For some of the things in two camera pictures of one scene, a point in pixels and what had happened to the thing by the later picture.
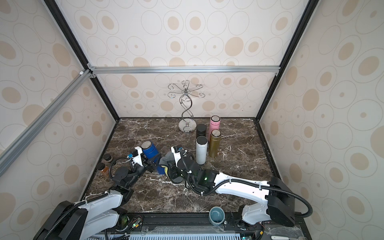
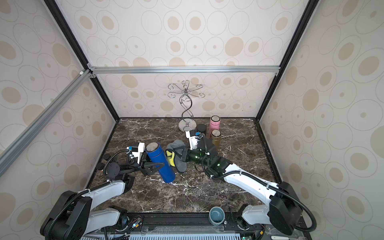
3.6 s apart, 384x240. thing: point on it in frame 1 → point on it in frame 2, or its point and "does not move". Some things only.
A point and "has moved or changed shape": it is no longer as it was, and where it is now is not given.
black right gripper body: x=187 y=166 → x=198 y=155
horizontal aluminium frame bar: x=183 y=70 does not move
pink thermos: x=215 y=121 does not move
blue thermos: x=149 y=150 has moved or changed shape
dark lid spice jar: x=107 y=157 does not move
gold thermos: x=215 y=137 does not move
